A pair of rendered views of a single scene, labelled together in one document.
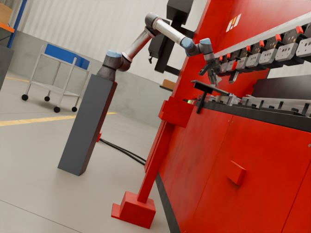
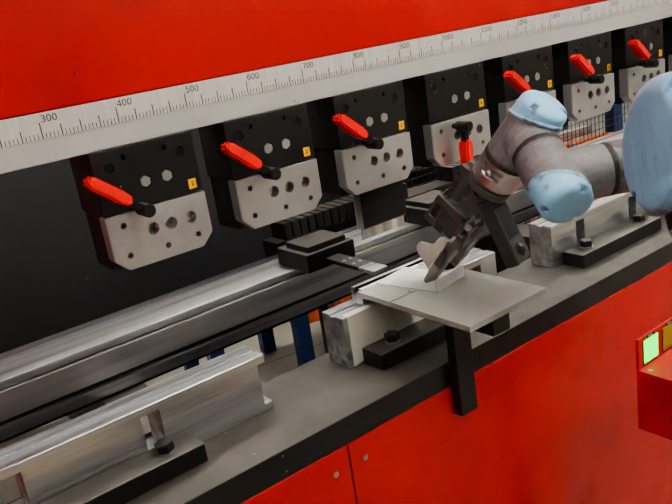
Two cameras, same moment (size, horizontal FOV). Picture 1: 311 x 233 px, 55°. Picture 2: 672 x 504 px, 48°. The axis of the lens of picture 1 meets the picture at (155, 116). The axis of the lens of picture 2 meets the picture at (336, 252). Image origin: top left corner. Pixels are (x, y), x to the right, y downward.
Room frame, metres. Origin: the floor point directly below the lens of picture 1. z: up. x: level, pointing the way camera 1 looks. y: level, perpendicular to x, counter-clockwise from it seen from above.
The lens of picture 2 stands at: (3.02, 0.65, 1.47)
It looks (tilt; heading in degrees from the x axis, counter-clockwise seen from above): 17 degrees down; 241
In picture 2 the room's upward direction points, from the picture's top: 9 degrees counter-clockwise
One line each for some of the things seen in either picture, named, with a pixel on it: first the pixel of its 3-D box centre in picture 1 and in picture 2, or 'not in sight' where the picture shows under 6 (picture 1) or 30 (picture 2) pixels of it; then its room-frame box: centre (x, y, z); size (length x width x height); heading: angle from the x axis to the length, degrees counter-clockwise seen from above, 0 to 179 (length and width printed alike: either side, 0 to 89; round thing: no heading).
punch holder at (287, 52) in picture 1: (294, 46); (629, 62); (1.55, -0.53, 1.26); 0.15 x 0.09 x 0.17; 6
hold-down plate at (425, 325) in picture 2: (216, 104); (434, 328); (2.27, -0.40, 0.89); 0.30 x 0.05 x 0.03; 6
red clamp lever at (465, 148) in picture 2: (236, 64); (463, 148); (2.16, -0.40, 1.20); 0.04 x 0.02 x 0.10; 96
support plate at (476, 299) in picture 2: (208, 87); (448, 292); (2.30, -0.30, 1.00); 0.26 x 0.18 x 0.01; 96
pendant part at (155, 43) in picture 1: (159, 39); not in sight; (3.47, 0.27, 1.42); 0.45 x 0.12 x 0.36; 179
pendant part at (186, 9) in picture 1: (169, 34); not in sight; (3.52, 0.18, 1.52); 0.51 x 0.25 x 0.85; 179
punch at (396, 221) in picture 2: (233, 77); (380, 206); (2.32, -0.45, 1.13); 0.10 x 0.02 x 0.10; 6
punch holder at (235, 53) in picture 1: (237, 62); (360, 137); (2.34, -0.44, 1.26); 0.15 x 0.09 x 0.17; 6
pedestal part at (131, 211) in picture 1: (133, 207); not in sight; (1.89, -0.08, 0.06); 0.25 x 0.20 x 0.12; 96
